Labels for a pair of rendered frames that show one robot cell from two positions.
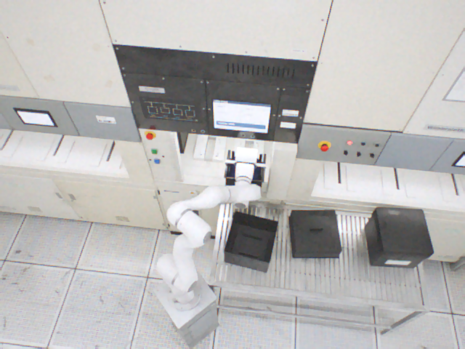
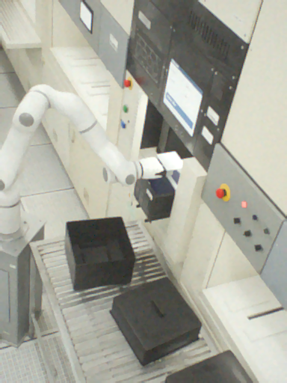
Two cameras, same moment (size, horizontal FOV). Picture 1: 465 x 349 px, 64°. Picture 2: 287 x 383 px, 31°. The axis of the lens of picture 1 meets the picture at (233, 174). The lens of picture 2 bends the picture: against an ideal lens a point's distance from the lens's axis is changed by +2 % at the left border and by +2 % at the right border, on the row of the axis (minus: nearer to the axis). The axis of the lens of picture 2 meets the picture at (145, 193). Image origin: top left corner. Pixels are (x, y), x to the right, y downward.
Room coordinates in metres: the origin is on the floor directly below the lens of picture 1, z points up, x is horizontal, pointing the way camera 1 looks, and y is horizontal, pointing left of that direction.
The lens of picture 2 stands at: (0.07, -1.55, 2.66)
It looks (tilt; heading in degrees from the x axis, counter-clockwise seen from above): 40 degrees down; 53
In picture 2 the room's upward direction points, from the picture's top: 11 degrees clockwise
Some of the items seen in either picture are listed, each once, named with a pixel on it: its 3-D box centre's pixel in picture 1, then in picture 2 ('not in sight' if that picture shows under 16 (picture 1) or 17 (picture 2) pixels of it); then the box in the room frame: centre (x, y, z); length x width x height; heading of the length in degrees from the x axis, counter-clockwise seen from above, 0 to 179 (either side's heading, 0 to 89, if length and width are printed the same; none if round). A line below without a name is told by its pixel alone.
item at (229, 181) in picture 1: (245, 171); (164, 187); (1.27, -0.07, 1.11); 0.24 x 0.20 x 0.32; 84
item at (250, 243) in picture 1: (251, 241); (99, 251); (0.92, -0.12, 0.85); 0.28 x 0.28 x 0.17; 76
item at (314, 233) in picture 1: (314, 232); (155, 315); (1.01, -0.52, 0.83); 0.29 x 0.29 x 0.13; 1
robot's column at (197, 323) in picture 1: (189, 310); (9, 277); (0.62, 0.27, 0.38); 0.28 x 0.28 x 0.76; 39
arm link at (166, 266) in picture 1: (174, 273); (8, 176); (0.64, 0.30, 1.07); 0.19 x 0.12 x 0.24; 52
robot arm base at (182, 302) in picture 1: (183, 289); (7, 213); (0.62, 0.27, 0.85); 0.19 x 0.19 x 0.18
